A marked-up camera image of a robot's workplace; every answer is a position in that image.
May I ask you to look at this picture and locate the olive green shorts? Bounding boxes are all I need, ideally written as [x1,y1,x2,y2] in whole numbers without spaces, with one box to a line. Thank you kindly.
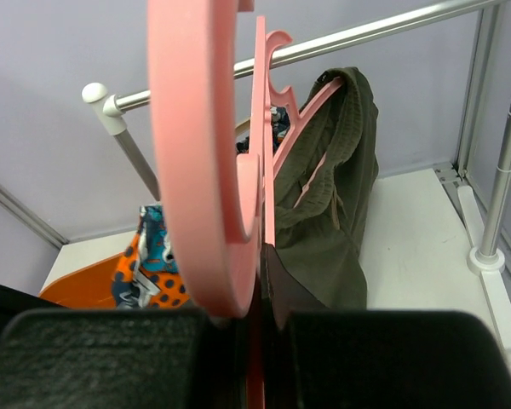
[274,66,379,309]

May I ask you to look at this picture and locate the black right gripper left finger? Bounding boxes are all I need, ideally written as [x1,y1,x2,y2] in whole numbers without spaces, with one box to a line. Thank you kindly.
[0,309,243,408]

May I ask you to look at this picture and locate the metal clothes rack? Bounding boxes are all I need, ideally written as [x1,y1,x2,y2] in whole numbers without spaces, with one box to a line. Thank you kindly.
[81,0,511,367]

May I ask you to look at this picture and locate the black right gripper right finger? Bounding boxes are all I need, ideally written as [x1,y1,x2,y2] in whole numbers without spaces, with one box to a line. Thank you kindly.
[261,245,511,408]

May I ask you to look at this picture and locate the colourful patterned shorts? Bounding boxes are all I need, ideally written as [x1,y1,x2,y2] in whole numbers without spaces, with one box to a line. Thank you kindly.
[110,106,290,310]

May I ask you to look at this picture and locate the orange plastic basket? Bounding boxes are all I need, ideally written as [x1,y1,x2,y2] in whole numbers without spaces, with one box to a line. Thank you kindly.
[38,254,121,309]

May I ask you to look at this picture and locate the pink hanger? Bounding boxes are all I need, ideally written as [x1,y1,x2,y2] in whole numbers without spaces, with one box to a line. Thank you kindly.
[146,0,261,409]
[255,15,346,248]

